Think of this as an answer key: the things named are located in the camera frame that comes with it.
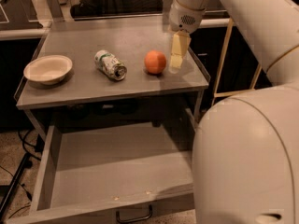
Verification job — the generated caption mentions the white horizontal rail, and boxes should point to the white horizontal rail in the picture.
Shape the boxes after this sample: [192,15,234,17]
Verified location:
[0,17,232,42]

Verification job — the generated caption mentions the black drawer handle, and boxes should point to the black drawer handle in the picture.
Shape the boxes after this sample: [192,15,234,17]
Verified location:
[115,203,154,224]

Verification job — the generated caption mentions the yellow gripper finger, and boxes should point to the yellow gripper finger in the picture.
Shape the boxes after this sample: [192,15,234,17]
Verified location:
[169,31,191,74]

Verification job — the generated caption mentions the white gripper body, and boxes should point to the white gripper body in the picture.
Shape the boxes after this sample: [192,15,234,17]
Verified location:
[169,0,206,34]

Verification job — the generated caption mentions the white paper bowl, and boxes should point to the white paper bowl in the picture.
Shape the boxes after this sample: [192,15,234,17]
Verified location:
[23,55,73,85]

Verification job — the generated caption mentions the yellow hand truck frame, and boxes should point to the yellow hand truck frame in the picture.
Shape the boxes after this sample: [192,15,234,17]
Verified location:
[211,19,263,105]

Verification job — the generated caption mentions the open grey top drawer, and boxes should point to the open grey top drawer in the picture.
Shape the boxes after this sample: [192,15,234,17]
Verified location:
[7,110,194,224]

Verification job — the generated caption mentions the person in dark clothes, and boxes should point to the person in dark clothes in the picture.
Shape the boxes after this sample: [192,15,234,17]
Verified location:
[70,0,163,20]

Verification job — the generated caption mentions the grey cabinet with top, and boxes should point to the grey cabinet with top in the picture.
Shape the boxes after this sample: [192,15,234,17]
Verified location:
[14,0,211,142]

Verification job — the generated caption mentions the crushed green white can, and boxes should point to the crushed green white can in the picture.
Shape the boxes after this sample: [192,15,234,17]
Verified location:
[94,49,127,81]

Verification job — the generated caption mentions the black floor cables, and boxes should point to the black floor cables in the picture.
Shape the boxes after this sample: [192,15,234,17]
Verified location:
[0,129,45,219]

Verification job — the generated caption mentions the orange fruit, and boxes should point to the orange fruit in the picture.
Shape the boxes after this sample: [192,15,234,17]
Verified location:
[144,50,166,75]

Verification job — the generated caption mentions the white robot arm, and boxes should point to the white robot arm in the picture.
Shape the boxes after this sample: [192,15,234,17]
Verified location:
[169,0,299,224]

